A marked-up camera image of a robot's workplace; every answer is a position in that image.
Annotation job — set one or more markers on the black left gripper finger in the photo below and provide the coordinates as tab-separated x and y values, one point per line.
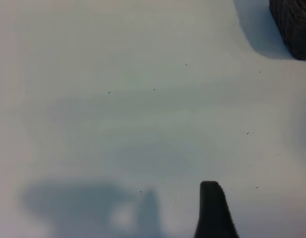
212	213

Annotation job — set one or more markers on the dark brown wicker basket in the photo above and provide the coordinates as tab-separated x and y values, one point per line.
294	29

